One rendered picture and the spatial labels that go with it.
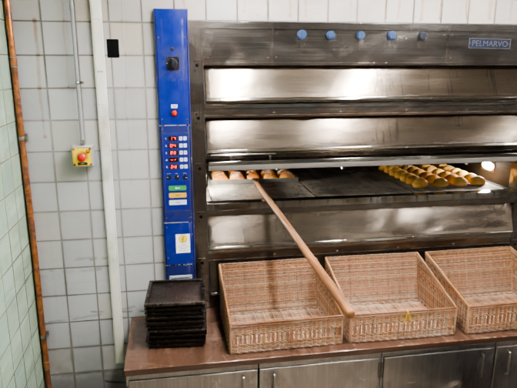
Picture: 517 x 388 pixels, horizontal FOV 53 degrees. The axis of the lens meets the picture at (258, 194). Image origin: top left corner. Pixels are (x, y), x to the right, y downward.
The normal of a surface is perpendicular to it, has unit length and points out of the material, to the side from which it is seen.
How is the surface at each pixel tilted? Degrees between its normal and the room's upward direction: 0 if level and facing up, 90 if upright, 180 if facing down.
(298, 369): 91
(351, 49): 90
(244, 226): 70
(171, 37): 90
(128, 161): 90
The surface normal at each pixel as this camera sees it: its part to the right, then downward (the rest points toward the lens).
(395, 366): 0.16, 0.23
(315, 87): 0.15, -0.11
